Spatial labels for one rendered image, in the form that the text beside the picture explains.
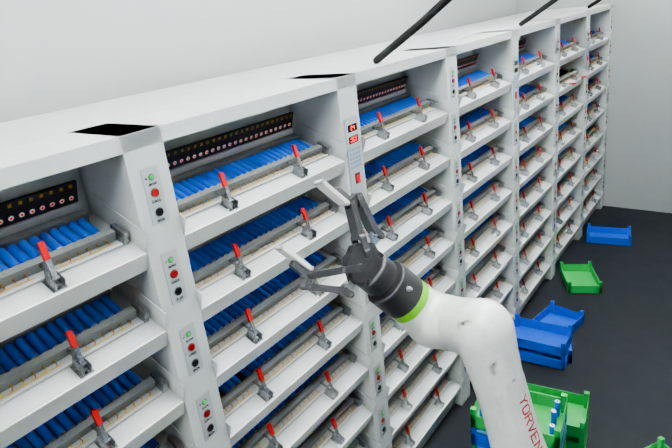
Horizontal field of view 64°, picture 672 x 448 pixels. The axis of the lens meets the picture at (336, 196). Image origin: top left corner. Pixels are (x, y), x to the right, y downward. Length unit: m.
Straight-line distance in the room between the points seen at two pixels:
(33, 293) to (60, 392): 0.20
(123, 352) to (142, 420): 0.18
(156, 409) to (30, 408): 0.30
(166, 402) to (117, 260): 0.38
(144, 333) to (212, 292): 0.19
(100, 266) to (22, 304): 0.15
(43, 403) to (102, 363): 0.12
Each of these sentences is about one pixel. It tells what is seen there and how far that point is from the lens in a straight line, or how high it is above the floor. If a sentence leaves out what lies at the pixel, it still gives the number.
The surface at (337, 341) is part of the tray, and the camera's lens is 1.78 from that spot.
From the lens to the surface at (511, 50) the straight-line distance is 2.83.
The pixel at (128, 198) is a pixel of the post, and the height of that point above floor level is 1.56.
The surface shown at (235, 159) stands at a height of 1.52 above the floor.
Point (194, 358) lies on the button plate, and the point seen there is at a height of 1.15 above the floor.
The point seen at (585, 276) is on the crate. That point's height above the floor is 0.00.
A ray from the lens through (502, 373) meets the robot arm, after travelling 0.98.
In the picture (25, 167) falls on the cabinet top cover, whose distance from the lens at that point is 1.05.
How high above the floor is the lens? 1.86
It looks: 19 degrees down
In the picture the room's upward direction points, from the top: 7 degrees counter-clockwise
